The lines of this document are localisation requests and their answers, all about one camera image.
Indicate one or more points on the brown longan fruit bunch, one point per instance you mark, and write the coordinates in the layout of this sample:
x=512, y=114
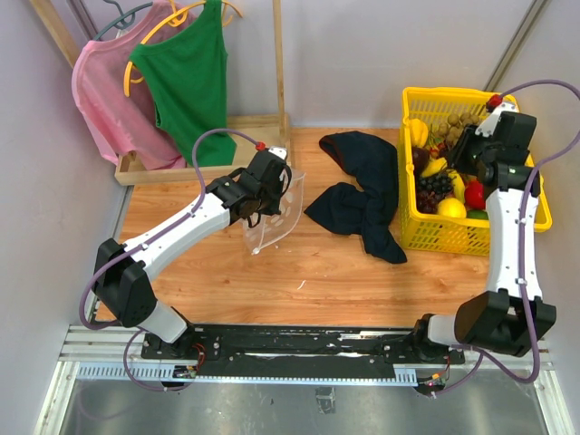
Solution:
x=450, y=130

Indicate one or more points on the black grape bunch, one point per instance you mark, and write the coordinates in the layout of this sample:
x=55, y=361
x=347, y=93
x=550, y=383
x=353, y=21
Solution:
x=438, y=184

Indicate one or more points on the green lime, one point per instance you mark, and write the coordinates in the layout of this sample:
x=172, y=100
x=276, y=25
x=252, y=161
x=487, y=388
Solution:
x=480, y=214

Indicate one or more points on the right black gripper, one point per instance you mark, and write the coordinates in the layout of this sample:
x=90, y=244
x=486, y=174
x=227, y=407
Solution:
x=456, y=156

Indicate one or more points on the pink shirt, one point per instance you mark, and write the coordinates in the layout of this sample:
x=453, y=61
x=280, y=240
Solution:
x=119, y=124

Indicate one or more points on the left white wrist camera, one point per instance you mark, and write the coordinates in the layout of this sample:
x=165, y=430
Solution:
x=280, y=152

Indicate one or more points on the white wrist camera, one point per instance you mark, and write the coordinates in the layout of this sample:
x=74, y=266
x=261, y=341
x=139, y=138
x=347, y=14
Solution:
x=487, y=127
x=280, y=152

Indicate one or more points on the yellow lemon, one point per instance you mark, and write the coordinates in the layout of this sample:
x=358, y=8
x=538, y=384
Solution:
x=452, y=208

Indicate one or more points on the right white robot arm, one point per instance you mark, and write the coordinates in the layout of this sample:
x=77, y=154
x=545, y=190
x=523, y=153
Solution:
x=510, y=315

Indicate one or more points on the green tank top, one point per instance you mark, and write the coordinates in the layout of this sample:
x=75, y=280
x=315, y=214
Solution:
x=187, y=78

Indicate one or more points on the red apple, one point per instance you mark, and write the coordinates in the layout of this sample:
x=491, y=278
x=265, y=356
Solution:
x=474, y=195

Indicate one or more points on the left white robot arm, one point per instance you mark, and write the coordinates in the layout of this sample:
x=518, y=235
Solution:
x=125, y=271

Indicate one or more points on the yellow banana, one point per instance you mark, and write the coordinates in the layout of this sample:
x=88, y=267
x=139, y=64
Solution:
x=438, y=166

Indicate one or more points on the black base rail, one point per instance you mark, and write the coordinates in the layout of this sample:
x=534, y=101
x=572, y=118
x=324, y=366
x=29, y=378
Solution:
x=298, y=353

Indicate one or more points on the wooden clothes rack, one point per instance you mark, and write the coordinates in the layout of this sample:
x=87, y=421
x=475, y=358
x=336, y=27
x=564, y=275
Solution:
x=273, y=129

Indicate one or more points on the grey clothes hanger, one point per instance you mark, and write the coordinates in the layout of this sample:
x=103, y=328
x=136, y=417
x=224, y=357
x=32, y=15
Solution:
x=123, y=21

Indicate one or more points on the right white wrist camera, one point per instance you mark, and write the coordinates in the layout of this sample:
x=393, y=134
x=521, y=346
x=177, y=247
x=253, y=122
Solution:
x=487, y=127

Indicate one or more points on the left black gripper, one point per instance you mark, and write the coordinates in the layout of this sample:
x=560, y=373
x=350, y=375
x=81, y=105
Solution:
x=274, y=207

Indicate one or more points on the clear zip top bag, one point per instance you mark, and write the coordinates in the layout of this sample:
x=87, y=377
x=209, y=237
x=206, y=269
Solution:
x=271, y=229

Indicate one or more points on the dark navy cloth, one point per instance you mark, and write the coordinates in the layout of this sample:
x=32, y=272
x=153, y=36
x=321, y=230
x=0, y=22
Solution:
x=368, y=207

